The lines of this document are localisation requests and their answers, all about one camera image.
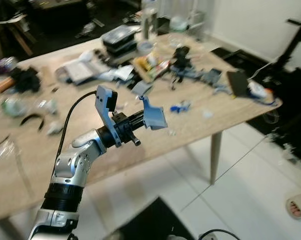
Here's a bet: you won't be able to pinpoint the white object with orange tip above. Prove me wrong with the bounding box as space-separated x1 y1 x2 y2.
248 81 274 103

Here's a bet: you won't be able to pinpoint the wooden chair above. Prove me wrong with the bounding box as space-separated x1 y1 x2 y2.
0 12 36 58

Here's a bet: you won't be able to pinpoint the black flat panel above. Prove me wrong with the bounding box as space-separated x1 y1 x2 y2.
226 70 250 98

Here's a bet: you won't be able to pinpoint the black bulky device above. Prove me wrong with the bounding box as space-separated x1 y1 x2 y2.
10 67 41 93

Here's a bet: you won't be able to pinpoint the small blue plastic piece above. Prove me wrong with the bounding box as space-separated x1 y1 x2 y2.
170 101 191 113

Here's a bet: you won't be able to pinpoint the black curved band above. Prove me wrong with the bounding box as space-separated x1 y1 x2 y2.
19 114 46 132

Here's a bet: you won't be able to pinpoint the small grey square piece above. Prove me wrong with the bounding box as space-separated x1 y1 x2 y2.
131 82 152 96

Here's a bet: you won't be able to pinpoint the clear plastic bag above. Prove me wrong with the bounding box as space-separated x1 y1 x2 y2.
168 15 191 33

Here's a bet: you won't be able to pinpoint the stacked black food containers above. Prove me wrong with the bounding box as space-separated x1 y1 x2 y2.
100 25 140 57

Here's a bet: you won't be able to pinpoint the grey blue mechanical parts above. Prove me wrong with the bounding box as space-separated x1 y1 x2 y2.
170 67 224 91

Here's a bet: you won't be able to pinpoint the clear tall bottle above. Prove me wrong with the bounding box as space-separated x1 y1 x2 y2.
140 0 159 41

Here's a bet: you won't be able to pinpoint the purple object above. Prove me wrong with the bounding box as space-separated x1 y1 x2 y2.
0 57 16 75

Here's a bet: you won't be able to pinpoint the large clear plastic sheet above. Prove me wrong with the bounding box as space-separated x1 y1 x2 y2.
0 135 16 161

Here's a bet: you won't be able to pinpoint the light wooden table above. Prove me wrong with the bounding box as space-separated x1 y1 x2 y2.
0 27 284 223

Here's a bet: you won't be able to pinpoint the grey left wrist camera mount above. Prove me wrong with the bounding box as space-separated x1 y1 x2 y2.
94 85 123 148

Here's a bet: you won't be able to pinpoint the black floor cable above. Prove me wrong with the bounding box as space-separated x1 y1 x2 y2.
198 229 241 240

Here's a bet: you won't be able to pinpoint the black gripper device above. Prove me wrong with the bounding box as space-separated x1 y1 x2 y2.
170 46 194 76

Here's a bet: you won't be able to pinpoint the grey tape roll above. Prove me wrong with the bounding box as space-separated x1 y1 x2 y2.
137 41 155 55

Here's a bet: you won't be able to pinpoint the small white scrap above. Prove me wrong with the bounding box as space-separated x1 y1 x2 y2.
46 121 64 136

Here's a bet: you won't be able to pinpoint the crumpled white paper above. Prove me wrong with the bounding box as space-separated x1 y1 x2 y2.
98 65 135 83

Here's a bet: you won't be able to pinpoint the black metal stand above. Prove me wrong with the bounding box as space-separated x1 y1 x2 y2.
275 12 301 76

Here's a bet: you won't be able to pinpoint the pink white slipper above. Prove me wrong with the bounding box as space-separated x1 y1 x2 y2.
285 195 301 219

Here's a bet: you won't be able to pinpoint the yellow snack packet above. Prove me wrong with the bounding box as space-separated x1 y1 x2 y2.
133 52 170 82

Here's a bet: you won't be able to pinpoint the black floor mat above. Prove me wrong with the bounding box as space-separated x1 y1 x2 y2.
110 196 196 240

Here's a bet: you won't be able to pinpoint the brown cylinder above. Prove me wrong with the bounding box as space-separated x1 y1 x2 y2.
0 76 15 93

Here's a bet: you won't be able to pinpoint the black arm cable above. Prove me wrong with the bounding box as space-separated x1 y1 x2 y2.
50 90 99 176

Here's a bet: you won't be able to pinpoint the grey plastic printed part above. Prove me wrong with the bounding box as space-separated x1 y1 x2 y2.
139 94 169 132

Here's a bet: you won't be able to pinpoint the crushed clear plastic bottle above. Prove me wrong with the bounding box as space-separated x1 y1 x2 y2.
0 97 29 118

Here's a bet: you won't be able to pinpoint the white cable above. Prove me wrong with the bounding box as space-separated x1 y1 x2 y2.
248 60 281 81

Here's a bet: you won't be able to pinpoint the clear plastic wrapper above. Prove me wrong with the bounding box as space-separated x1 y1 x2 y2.
38 97 59 116

